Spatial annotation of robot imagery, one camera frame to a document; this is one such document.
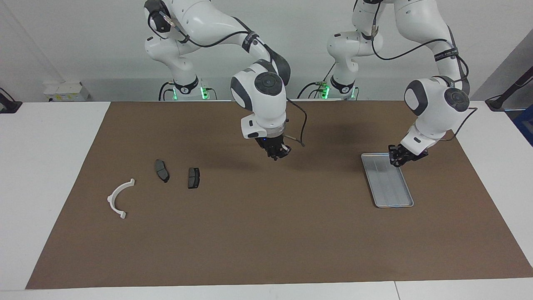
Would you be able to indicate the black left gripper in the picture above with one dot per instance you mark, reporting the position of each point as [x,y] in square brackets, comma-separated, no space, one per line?
[412,155]

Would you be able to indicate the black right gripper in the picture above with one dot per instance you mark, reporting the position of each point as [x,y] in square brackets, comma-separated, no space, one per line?
[272,143]

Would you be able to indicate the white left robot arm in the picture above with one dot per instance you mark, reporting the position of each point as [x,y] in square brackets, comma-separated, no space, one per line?
[433,112]

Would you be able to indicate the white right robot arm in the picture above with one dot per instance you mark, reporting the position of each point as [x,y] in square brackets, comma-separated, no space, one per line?
[262,104]

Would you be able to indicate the silver metal tray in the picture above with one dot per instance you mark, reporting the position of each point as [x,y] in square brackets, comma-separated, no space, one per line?
[389,185]

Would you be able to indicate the brown table mat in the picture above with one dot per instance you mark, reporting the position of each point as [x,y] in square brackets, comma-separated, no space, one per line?
[270,233]

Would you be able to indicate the rectangular grey brake pad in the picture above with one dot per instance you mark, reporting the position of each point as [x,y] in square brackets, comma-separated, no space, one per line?
[194,178]

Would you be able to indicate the elongated grey brake pad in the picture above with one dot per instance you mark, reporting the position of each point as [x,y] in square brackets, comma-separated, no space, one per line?
[162,171]

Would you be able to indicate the black table clamp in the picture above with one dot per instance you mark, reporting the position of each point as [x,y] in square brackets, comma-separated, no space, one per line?
[8,105]
[506,98]

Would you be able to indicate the blue crate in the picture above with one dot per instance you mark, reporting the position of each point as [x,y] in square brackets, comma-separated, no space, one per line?
[526,125]

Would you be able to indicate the white power box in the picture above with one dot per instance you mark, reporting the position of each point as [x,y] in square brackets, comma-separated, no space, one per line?
[66,91]

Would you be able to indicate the white curved plastic bracket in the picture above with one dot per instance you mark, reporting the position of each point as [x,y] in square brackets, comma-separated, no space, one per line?
[113,204]

